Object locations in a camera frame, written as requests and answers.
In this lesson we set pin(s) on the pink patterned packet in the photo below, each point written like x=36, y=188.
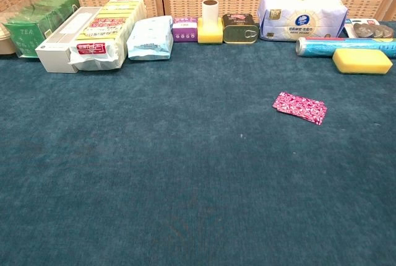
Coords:
x=300, y=107

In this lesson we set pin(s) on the clear box green tea bags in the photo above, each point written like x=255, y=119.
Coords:
x=24, y=35

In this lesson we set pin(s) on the teal table cloth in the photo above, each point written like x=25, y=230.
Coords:
x=154, y=154

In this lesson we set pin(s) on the white paper roll cardboard core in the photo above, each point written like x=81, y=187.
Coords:
x=210, y=12

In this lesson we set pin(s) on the small purple box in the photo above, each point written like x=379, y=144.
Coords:
x=184, y=32

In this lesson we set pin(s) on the beige lidded food container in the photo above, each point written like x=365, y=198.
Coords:
x=6, y=43

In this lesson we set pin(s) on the lavender white tissue pack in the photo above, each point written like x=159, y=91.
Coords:
x=303, y=18

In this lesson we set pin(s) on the white power strip box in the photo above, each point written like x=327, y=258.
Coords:
x=52, y=55

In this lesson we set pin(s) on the correction tape blister pack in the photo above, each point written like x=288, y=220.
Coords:
x=371, y=29

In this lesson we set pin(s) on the black gold meat tin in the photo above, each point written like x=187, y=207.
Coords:
x=238, y=32

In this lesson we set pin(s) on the yellow sponge green scourer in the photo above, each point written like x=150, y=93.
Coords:
x=360, y=60

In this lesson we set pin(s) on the blue cling film roll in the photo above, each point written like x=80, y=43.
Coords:
x=315, y=48

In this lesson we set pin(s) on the light blue wet wipes pack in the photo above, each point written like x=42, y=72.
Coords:
x=150, y=40

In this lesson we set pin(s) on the yellow sponge multipack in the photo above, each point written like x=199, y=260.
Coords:
x=105, y=28

